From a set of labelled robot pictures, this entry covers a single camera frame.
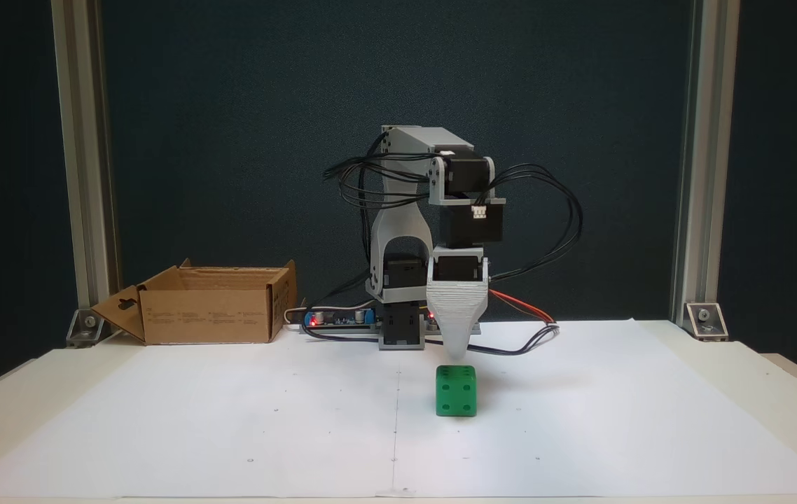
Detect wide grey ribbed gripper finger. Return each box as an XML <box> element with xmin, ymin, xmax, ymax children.
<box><xmin>426</xmin><ymin>280</ymin><xmax>490</xmax><ymax>359</ymax></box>

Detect green die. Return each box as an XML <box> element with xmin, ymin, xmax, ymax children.
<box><xmin>436</xmin><ymin>365</ymin><xmax>478</xmax><ymax>418</ymax></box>

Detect long blue circuit board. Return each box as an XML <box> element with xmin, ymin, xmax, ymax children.
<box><xmin>299</xmin><ymin>307</ymin><xmax>380</xmax><ymax>335</ymax></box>

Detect open cardboard box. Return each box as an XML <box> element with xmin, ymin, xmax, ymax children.
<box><xmin>90</xmin><ymin>259</ymin><xmax>298</xmax><ymax>345</ymax></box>

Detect red jumper wire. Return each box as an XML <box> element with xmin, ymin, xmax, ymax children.
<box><xmin>488</xmin><ymin>288</ymin><xmax>553</xmax><ymax>323</ymax></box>

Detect black cable with white connector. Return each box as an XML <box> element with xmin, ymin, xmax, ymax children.
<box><xmin>300</xmin><ymin>323</ymin><xmax>560</xmax><ymax>357</ymax></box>

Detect orange jumper wire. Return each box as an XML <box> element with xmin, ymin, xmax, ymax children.
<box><xmin>490</xmin><ymin>287</ymin><xmax>555</xmax><ymax>324</ymax></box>

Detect black base servo cable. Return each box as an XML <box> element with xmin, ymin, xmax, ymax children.
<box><xmin>304</xmin><ymin>269</ymin><xmax>375</xmax><ymax>330</ymax></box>

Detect black wrist servo cable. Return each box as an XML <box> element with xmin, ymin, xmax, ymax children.
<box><xmin>472</xmin><ymin>164</ymin><xmax>584</xmax><ymax>282</ymax></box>

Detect thin board power cable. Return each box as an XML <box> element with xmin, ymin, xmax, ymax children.
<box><xmin>284</xmin><ymin>301</ymin><xmax>375</xmax><ymax>325</ymax></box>

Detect black looped servo cable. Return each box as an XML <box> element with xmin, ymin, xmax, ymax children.
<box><xmin>323</xmin><ymin>132</ymin><xmax>436</xmax><ymax>211</ymax></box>

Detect metal corner bracket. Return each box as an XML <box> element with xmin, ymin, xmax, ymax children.
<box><xmin>65</xmin><ymin>308</ymin><xmax>107</xmax><ymax>348</ymax></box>
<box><xmin>684</xmin><ymin>302</ymin><xmax>729</xmax><ymax>342</ymax></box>

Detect aluminium frame post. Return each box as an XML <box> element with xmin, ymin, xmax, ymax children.
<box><xmin>670</xmin><ymin>0</ymin><xmax>740</xmax><ymax>330</ymax></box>
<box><xmin>50</xmin><ymin>0</ymin><xmax>120</xmax><ymax>331</ymax></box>

